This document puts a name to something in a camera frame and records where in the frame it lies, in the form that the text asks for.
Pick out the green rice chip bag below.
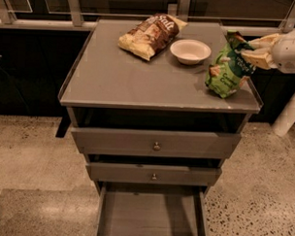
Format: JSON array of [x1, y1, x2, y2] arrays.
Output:
[[205, 30, 256, 98]]

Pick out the white pillar post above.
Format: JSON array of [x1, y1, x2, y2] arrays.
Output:
[[272, 92, 295, 136]]

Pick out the grey bottom drawer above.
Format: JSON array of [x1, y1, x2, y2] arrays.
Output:
[[94, 183, 210, 236]]

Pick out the brown salt chip bag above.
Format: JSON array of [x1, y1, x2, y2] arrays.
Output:
[[118, 14, 186, 61]]

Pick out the grey drawer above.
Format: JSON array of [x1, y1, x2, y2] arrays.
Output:
[[71, 127, 241, 158], [94, 183, 210, 236], [85, 163, 221, 186]]

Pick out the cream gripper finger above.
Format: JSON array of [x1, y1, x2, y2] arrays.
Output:
[[249, 33, 281, 50], [241, 48, 278, 70]]

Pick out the white paper bowl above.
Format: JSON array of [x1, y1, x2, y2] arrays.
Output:
[[170, 40, 211, 65]]

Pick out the metal window railing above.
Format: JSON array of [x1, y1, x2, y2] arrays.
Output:
[[0, 0, 295, 36]]

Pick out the grey top drawer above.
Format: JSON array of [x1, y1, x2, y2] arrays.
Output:
[[71, 127, 241, 158]]

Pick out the grey middle drawer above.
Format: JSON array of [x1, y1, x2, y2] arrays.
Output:
[[85, 163, 221, 186]]

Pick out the grey drawer cabinet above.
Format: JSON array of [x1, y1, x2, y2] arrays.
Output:
[[54, 16, 266, 200]]

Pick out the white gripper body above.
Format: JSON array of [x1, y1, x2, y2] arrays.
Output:
[[271, 30, 295, 74]]

